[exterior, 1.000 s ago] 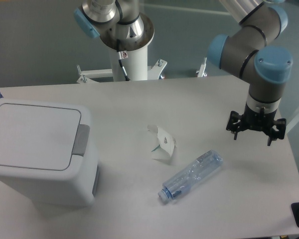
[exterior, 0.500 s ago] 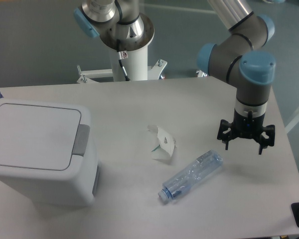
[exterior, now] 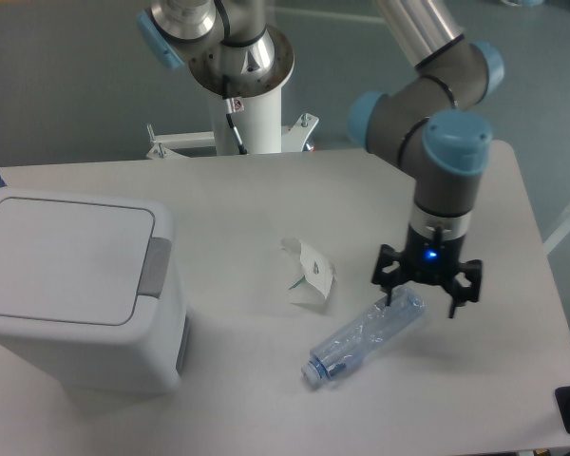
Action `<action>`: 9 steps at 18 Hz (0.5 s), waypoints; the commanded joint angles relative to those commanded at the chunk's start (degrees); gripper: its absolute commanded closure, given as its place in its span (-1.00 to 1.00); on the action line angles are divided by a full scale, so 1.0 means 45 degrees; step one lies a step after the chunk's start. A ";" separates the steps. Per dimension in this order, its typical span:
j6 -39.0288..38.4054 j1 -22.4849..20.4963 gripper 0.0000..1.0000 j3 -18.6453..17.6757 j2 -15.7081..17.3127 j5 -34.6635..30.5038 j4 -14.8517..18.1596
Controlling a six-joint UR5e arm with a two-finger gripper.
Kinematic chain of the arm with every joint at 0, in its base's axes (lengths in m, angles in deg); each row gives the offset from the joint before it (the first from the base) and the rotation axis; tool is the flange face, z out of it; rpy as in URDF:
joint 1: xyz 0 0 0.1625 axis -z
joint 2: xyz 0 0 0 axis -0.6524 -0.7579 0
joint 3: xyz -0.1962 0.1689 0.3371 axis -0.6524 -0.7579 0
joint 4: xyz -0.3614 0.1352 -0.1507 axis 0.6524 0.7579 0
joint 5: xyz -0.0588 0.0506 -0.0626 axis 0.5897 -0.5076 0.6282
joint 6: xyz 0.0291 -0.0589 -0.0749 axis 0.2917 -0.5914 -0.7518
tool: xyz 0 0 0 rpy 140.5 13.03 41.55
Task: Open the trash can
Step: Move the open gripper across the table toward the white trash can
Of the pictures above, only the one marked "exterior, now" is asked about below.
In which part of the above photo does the white plastic trash can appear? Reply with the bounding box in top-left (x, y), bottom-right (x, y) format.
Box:
top-left (0, 187), bottom-right (189, 394)

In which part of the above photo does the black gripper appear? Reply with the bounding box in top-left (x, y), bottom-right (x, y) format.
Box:
top-left (371, 227), bottom-right (484, 319)

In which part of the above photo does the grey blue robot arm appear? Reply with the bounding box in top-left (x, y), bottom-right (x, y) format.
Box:
top-left (137, 1), bottom-right (504, 309)

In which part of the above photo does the black cable on pedestal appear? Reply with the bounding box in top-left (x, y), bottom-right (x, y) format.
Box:
top-left (220, 74), bottom-right (249, 156)

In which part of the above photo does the clear plastic water bottle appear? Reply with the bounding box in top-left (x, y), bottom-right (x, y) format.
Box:
top-left (301, 286), bottom-right (426, 390)

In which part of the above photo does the crumpled white paper carton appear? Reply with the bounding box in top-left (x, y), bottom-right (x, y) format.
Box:
top-left (280, 237), bottom-right (336, 314)

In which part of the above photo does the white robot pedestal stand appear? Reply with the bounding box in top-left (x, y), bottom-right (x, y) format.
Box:
top-left (144, 28), bottom-right (320, 161)

